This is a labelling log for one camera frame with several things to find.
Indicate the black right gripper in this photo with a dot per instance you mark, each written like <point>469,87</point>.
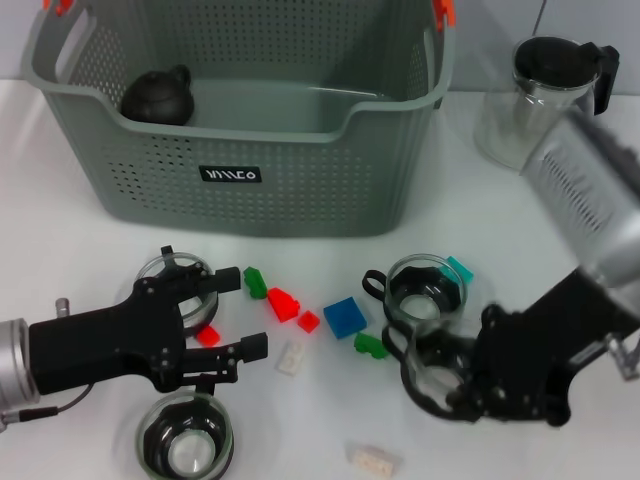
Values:
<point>525,365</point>

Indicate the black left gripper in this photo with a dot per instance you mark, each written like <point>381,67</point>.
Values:
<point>100,345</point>

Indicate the glass teacup with black holder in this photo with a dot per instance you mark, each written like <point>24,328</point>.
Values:
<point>185,450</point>
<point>420,385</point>
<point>167,255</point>
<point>420,305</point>

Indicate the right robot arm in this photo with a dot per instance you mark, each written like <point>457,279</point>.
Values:
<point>590,200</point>

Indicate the grey-green perforated storage bin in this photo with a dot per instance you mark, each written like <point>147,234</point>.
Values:
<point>300,200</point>

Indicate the green toy brick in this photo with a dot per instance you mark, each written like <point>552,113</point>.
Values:
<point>370,346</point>
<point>256,285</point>

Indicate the small red square brick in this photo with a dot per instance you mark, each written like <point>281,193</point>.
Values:
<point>309,321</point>
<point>207,336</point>

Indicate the large red sloped brick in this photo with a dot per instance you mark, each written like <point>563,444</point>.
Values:
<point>281,305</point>

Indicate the white flat plate brick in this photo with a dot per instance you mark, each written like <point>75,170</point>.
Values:
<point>291,358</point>

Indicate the blue square plate brick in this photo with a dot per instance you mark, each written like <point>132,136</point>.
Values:
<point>345,317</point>

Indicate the white long studded brick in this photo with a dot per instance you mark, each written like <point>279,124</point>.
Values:
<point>372,460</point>

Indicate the teal square plate brick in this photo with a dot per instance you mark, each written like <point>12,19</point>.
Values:
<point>461,270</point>

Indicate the black round teapot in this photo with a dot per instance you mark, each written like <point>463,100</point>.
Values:
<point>155,100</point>

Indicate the glass pitcher with black lid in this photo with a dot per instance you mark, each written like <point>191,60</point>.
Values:
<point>505,130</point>

